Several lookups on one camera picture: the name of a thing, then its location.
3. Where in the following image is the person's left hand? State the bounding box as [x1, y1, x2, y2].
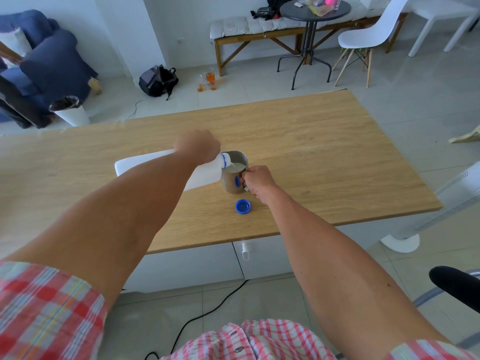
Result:
[173, 129, 222, 165]

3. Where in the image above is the person's right hand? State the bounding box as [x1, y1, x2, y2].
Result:
[242, 165, 278, 202]

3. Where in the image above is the steel milk pitcher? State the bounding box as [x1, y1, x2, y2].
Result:
[221, 150, 250, 195]

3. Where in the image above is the white plastic milk jug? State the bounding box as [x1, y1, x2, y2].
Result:
[114, 148, 232, 192]

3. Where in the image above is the person's right forearm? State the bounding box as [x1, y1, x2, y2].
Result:
[257, 184, 456, 360]

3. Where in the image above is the person's left forearm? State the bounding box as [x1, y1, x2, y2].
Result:
[0, 148, 205, 310]

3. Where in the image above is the wooden table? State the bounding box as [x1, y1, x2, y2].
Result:
[0, 89, 444, 294]

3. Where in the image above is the black backpack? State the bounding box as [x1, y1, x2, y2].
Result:
[138, 64, 179, 101]

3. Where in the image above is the wooden bench with cushion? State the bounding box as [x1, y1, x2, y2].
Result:
[209, 6, 409, 78]

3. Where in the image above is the round black metal table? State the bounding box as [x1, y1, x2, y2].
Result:
[277, 0, 352, 91]

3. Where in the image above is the black bag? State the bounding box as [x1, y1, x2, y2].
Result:
[250, 0, 301, 21]

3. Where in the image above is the yellow plastic bag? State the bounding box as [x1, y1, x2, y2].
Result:
[307, 0, 335, 17]

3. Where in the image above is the white plastic chair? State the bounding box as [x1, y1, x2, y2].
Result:
[333, 0, 412, 89]

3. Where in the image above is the white standing fan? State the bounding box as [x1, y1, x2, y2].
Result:
[379, 161, 480, 254]

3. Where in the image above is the white trash bin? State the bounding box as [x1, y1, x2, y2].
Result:
[49, 95, 91, 127]

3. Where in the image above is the black office chair armrest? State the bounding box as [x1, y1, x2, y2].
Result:
[428, 266, 480, 309]

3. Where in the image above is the blue armchair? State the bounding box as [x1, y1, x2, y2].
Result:
[0, 10, 99, 129]

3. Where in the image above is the red plaid shirt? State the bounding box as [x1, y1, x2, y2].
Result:
[0, 261, 480, 360]

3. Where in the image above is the white side table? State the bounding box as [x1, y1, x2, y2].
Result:
[407, 0, 480, 58]

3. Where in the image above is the black power cable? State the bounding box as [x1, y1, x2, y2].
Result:
[144, 279, 250, 360]

